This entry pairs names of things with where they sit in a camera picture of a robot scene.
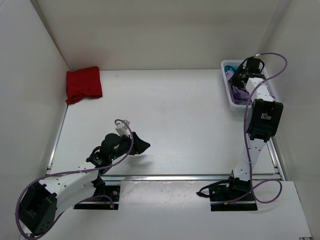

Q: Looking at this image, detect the purple t shirt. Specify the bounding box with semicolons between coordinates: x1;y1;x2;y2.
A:
225;70;252;105

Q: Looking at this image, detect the red t shirt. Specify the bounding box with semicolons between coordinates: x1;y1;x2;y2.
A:
65;66;103;105

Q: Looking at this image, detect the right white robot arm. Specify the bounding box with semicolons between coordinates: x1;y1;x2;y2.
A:
196;54;284;205

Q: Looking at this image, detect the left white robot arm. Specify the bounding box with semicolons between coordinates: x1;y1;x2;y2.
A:
18;132;151;236

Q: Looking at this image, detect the teal t shirt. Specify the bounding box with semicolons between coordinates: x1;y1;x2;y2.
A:
223;64;239;74

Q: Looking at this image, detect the white plastic basket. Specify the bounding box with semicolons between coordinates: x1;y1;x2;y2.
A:
220;59;278;112

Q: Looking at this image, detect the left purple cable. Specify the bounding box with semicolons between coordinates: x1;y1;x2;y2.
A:
15;119;135;238

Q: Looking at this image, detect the aluminium rail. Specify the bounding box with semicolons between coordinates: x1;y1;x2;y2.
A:
44;173;286;183

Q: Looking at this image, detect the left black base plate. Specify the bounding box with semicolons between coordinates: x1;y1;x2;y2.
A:
73;184;121;211

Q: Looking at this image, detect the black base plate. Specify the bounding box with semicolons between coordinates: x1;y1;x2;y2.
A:
73;184;121;211
209;183;258;212

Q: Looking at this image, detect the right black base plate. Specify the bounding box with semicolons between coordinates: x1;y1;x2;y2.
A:
209;183;258;212

